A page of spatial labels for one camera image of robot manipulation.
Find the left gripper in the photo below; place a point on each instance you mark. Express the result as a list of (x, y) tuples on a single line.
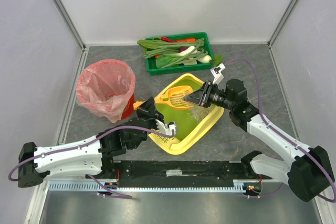
[(148, 110)]

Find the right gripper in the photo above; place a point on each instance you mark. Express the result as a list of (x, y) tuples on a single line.
[(206, 94)]

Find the orange litter scoop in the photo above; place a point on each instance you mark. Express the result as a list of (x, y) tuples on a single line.
[(173, 97)]

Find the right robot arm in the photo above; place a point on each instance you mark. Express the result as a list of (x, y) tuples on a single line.
[(306, 170)]

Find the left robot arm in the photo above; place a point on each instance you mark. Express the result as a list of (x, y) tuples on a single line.
[(91, 157)]

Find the cat litter pile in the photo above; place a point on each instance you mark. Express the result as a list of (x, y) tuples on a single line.
[(199, 113)]

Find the yellow green litter box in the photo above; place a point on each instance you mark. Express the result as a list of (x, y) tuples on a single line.
[(189, 131)]

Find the white radish with leaves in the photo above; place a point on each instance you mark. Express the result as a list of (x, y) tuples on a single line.
[(215, 61)]

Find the green long beans bunch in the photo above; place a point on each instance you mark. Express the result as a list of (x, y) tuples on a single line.
[(162, 61)]

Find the white scallion stalk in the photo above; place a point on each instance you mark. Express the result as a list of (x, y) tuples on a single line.
[(189, 51)]

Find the clear plastic bin liner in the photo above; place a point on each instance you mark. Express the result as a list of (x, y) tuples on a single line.
[(110, 90)]

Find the purple onion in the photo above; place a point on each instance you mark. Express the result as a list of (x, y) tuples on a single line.
[(181, 49)]

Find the green plastic crate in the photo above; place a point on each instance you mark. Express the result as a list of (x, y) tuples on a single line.
[(153, 70)]

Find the orange carrot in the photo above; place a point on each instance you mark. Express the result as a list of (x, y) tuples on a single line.
[(187, 40)]

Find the green leafy vegetable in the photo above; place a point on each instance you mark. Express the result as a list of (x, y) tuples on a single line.
[(150, 44)]

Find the red chili pepper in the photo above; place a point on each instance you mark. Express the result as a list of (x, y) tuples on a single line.
[(168, 40)]

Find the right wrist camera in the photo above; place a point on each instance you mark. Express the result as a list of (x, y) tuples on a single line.
[(217, 73)]

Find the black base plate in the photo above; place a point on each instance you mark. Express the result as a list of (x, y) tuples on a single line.
[(135, 169)]

